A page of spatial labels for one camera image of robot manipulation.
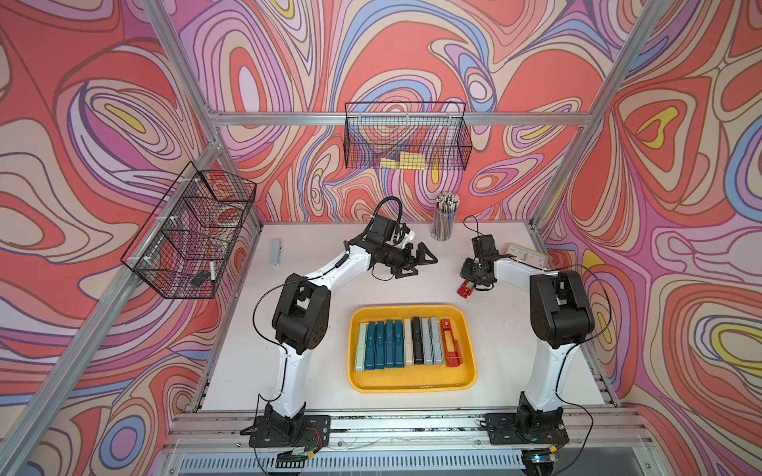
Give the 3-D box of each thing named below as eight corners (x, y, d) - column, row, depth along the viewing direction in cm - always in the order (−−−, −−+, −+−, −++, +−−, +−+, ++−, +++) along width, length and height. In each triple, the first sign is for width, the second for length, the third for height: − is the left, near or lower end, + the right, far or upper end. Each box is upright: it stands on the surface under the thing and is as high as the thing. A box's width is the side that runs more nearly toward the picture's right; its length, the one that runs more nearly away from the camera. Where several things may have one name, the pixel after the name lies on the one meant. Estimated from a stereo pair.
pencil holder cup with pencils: (432, 241, 116) (439, 205, 102) (430, 229, 121) (436, 192, 106) (451, 241, 116) (461, 205, 102) (449, 229, 121) (458, 192, 106)
